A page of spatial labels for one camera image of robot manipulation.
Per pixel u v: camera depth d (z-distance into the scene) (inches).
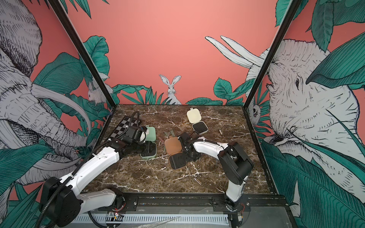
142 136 26.7
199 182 32.1
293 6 27.1
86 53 34.8
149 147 28.2
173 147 36.2
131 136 24.6
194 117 42.4
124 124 41.1
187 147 25.9
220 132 41.0
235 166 18.5
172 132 40.8
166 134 40.8
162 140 39.1
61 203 15.2
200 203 29.6
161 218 27.6
